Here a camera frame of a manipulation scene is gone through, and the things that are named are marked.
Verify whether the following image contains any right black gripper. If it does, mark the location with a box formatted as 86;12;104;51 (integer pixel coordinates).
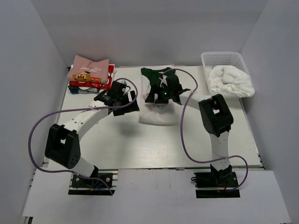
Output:
146;83;174;103

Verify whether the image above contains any white and green raglan t-shirt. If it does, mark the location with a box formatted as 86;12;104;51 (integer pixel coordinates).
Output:
138;74;178;126

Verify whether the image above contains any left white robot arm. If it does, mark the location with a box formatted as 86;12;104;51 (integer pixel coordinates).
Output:
45;79;139;186

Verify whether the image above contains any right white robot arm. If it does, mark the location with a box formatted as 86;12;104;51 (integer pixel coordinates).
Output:
143;70;234;186

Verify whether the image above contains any folded blue white t-shirt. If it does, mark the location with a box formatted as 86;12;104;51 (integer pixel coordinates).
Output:
68;85;107;94

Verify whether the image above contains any folded pink t-shirt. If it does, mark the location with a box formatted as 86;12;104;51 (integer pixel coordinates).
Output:
67;55;110;84

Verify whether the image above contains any white plastic basket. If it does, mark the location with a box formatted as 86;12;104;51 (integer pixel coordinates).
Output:
201;51;249;95

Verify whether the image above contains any crumpled white t-shirt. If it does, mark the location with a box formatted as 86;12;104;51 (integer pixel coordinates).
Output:
208;65;255;98

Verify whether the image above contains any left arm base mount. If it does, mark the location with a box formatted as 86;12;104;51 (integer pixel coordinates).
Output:
68;170;118;196

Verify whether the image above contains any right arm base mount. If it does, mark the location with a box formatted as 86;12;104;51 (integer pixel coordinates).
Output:
191;172;240;199

